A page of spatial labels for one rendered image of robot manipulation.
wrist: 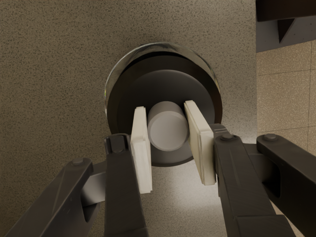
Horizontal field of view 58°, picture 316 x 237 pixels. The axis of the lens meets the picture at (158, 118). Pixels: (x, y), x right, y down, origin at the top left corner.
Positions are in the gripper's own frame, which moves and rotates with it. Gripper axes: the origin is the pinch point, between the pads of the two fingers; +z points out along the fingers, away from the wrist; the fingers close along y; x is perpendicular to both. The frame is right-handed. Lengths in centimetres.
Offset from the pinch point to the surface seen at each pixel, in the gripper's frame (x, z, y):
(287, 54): -11, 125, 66
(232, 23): 6.5, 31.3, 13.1
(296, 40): -5, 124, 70
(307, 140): -59, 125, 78
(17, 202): -20.9, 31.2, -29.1
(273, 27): 2, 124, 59
